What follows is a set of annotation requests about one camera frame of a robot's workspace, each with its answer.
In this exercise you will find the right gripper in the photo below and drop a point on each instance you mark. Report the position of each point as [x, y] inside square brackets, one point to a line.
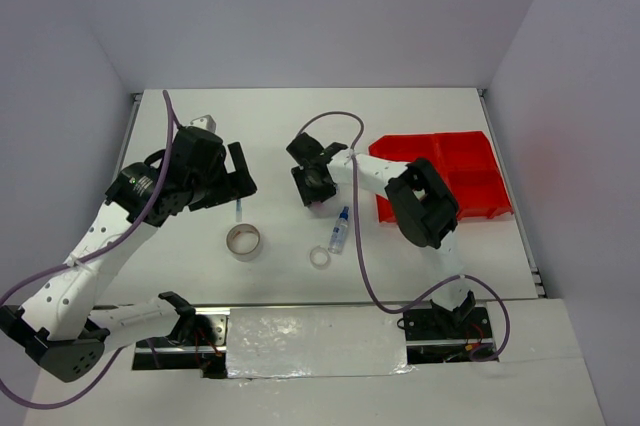
[307, 194]

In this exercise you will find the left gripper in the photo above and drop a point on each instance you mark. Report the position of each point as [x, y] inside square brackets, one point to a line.
[235, 185]

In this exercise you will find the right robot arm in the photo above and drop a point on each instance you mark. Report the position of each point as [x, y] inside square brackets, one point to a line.
[424, 208]

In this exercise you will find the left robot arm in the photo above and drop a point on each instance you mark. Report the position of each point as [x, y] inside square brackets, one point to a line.
[60, 327]

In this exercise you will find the left blue pen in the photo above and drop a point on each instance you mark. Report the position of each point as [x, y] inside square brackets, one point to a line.
[238, 211]

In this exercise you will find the blue spray bottle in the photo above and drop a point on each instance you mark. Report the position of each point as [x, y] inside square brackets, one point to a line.
[339, 232]

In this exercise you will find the large tape roll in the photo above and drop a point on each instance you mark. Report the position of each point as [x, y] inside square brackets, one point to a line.
[244, 242]

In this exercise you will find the small clear tape roll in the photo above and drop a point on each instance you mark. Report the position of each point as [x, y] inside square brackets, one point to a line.
[319, 258]

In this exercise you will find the red compartment tray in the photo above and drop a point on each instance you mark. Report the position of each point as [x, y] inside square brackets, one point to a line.
[465, 161]

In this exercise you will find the white foil panel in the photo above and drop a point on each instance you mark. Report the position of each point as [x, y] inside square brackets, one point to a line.
[314, 342]

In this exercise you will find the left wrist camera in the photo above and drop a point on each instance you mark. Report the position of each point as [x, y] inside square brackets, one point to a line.
[205, 122]

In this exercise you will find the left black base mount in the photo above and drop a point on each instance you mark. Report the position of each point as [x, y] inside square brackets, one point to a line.
[200, 336]

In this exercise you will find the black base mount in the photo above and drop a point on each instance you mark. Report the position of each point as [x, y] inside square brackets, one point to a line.
[200, 336]
[429, 342]

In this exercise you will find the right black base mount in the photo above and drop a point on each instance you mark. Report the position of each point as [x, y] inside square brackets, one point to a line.
[429, 342]

